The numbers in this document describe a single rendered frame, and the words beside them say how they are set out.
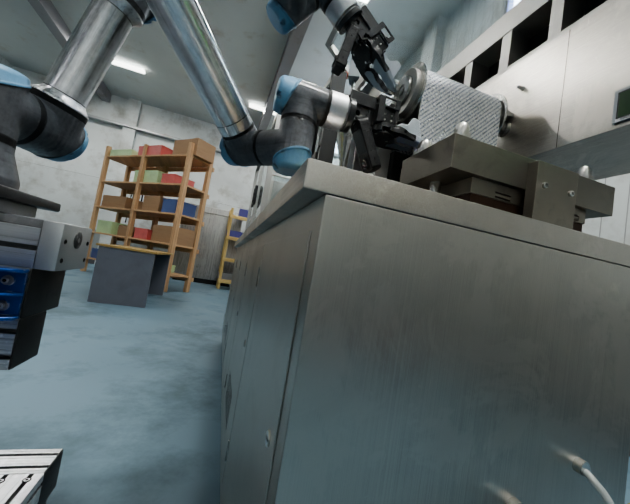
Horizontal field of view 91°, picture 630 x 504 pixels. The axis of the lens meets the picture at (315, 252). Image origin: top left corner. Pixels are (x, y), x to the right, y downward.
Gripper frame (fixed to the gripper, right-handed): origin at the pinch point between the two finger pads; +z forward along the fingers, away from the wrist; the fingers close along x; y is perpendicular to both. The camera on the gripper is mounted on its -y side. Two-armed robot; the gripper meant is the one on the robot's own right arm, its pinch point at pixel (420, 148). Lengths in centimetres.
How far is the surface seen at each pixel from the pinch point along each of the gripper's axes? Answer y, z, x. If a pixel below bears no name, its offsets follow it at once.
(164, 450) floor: -109, -48, 66
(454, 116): 10.3, 7.9, -0.3
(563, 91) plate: 19.1, 30.0, -9.6
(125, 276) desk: -75, -144, 348
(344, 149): 27, 6, 75
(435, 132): 4.8, 3.2, -0.3
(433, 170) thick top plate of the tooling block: -11.3, -6.5, -15.4
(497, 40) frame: 49, 30, 14
